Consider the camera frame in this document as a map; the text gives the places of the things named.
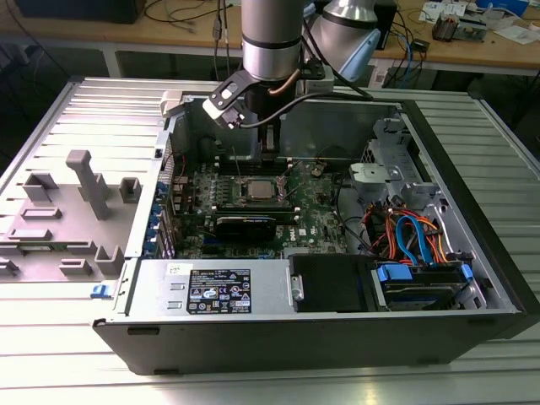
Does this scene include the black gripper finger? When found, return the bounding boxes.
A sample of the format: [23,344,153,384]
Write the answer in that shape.
[269,113,283,158]
[258,113,272,156]

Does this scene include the metal socket cover frame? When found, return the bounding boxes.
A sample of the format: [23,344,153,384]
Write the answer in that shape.
[274,172,294,200]

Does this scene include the silver square CPU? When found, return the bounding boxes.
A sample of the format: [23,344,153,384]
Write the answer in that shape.
[246,179,278,202]

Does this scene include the black RAM slot bank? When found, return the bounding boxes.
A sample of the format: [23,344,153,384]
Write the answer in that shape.
[212,203,302,225]
[214,154,295,175]

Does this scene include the black CPU socket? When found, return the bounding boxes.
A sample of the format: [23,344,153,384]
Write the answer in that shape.
[239,175,292,204]

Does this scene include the black expansion slot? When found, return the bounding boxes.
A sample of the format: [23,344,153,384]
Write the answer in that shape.
[200,246,283,260]

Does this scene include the green motherboard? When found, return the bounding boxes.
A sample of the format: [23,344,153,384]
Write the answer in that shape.
[168,155,370,261]

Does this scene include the grey case release latch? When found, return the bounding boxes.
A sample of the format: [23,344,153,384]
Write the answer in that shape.
[160,89,187,120]

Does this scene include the black graphics card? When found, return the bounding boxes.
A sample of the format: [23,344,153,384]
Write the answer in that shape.
[213,213,279,242]

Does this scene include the perforated metal disk bay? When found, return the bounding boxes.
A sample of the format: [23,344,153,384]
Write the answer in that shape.
[348,116,446,214]

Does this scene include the white printed label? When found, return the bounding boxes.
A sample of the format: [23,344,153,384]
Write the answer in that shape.
[365,58,392,89]

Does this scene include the long wooden desk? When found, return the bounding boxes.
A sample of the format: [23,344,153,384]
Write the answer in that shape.
[0,0,540,79]

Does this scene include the tall black box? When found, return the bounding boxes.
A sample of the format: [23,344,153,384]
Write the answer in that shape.
[373,0,399,51]

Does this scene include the black drive bay box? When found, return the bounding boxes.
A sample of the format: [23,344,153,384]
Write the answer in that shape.
[288,254,380,314]

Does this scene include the silver power supply box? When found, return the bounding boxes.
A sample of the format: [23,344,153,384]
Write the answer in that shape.
[125,257,296,318]

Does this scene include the copper coil part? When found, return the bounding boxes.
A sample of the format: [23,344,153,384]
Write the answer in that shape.
[432,11,462,42]

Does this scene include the wide black box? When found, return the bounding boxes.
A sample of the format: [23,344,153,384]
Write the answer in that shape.
[13,0,148,25]

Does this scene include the white printed card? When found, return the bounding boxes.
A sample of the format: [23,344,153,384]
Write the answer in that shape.
[418,0,469,23]

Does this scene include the black open PC case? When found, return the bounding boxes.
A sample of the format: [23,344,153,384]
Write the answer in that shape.
[91,93,540,377]

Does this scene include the hard disk in blue carrier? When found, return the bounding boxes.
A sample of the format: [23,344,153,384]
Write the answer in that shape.
[370,261,474,312]

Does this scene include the grey parts rack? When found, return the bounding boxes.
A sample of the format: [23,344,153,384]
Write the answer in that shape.
[0,148,143,284]

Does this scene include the small electronic circuit device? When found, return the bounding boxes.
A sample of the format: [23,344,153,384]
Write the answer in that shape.
[457,14,491,43]

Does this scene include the white plastic item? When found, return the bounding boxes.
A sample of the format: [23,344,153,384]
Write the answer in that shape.
[474,0,531,20]

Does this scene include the white paper sheets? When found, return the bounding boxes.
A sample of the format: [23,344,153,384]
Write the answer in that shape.
[492,23,540,46]

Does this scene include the thick black camera cable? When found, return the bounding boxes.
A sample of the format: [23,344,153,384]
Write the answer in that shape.
[238,71,375,130]

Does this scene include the copper coloured cable sleeve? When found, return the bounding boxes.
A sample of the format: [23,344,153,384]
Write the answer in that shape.
[269,69,301,97]

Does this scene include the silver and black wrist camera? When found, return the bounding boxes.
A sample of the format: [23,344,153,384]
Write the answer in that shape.
[201,77,247,131]

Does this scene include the white boxy wrist camera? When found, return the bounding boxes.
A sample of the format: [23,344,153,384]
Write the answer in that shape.
[294,62,335,95]

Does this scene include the black looped cable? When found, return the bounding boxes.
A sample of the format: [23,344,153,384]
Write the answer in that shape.
[314,144,354,165]

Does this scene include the thin red wire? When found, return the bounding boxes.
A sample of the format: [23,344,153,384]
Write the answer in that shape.
[172,151,187,181]

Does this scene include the long black cable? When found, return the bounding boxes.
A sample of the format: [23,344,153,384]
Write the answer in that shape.
[332,170,370,257]

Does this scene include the grey metal bracket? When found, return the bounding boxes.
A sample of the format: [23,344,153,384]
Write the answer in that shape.
[348,162,392,199]

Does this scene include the blue hanging cable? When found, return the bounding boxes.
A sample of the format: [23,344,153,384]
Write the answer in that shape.
[395,32,419,84]

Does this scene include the blue flat wire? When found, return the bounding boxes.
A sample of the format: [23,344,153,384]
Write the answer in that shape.
[395,213,438,267]

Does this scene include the orange wire bundle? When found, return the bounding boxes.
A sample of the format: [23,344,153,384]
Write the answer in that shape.
[363,201,456,265]

